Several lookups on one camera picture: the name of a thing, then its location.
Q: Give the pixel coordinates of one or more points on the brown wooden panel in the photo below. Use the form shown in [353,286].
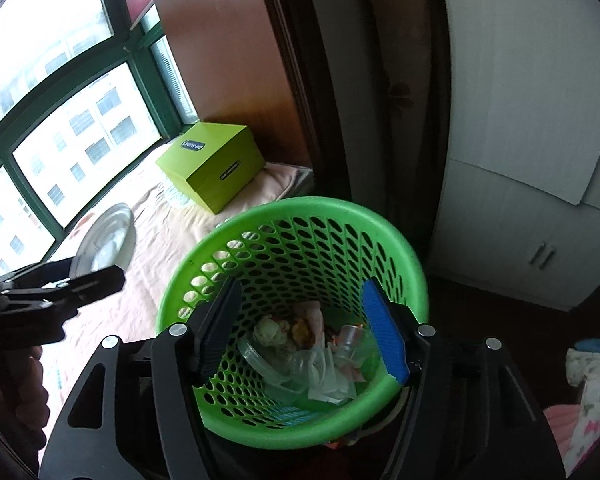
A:
[215,50]

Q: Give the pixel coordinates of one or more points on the clear plastic bag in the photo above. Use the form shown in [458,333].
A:
[330,380]

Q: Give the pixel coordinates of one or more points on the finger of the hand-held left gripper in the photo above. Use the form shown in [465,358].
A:
[90,285]
[40,271]

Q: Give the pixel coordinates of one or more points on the green window frame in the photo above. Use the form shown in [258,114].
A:
[55,97]

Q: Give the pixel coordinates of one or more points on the green perforated plastic basket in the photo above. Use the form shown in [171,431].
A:
[300,240]

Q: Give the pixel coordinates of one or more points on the clear plastic cups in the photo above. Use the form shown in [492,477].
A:
[260,360]

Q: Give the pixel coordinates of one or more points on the person's left hand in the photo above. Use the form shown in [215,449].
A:
[30,390]

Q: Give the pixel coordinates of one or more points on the lime green cardboard box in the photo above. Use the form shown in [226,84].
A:
[210,155]

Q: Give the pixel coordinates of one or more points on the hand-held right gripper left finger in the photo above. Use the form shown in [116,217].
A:
[220,330]

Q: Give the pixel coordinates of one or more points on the light blue cloth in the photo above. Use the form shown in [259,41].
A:
[597,346]

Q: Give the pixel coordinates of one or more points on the white flat board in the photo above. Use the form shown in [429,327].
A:
[520,85]

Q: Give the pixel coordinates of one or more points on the round clear plastic lid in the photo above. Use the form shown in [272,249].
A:
[105,240]

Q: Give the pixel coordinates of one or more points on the dark wooden door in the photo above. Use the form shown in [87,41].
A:
[370,110]

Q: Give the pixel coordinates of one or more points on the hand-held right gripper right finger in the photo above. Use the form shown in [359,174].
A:
[387,335]

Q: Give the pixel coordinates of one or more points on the crumpled yellowish wrapper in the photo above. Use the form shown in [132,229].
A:
[270,331]

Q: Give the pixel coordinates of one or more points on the white floral cloth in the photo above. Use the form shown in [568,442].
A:
[592,400]

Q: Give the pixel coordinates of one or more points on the white wardrobe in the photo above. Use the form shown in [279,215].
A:
[480,240]

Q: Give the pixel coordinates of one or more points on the pink printed blanket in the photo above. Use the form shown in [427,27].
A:
[150,230]

